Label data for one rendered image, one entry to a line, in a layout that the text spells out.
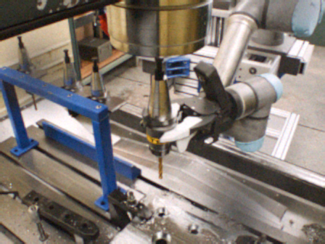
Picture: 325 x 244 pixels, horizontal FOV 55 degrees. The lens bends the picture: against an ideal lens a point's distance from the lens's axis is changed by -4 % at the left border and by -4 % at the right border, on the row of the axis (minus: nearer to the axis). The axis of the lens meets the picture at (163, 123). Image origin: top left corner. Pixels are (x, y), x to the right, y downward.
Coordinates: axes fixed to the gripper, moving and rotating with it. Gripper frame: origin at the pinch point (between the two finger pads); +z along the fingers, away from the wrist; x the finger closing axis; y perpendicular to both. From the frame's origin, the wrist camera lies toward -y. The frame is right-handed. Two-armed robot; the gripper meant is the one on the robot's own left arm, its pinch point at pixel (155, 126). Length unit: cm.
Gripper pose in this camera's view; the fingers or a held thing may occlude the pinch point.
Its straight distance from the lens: 59.9
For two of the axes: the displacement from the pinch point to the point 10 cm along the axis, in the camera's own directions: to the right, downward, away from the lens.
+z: -8.0, 3.2, -5.1
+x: -6.0, -4.5, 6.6
